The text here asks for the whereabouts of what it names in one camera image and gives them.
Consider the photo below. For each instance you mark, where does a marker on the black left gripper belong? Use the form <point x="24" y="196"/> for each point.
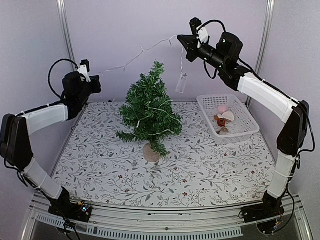
<point x="97" y="88"/>

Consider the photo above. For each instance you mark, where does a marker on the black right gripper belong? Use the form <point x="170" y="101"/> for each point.
<point x="190" y="42"/>

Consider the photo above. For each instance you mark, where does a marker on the small green christmas tree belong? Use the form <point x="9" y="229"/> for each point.
<point x="148" y="114"/>

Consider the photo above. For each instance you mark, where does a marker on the red ball ornament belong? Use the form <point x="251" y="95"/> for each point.
<point x="221" y="122"/>

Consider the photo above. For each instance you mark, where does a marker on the white plastic basket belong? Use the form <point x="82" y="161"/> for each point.
<point x="241" y="129"/>

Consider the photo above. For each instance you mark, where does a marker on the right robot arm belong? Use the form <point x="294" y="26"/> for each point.
<point x="240" y="77"/>

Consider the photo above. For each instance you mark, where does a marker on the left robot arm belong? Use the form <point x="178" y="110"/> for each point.
<point x="16" y="130"/>

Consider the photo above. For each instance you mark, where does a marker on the pink pompom ornament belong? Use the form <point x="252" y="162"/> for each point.
<point x="222" y="109"/>

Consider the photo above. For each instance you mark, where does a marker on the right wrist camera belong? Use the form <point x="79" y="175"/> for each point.
<point x="195" y="23"/>

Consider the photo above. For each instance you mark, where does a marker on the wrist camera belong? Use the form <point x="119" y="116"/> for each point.
<point x="195" y="23"/>
<point x="84" y="64"/>

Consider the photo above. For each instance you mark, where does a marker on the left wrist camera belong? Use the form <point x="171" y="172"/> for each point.
<point x="84" y="64"/>

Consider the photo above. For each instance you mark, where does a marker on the right aluminium frame post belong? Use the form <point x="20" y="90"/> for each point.
<point x="265" y="35"/>

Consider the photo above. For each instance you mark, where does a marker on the aluminium frame post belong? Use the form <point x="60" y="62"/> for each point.
<point x="68" y="45"/>
<point x="265" y="35"/>

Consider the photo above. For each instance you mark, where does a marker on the left aluminium frame post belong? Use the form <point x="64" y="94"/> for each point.
<point x="68" y="45"/>

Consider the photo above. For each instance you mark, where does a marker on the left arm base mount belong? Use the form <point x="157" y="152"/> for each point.
<point x="80" y="211"/>

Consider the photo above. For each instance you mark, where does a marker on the front aluminium rail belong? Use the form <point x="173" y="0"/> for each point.
<point x="115" y="222"/>

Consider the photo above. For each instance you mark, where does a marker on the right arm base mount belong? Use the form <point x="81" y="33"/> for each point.
<point x="268" y="220"/>

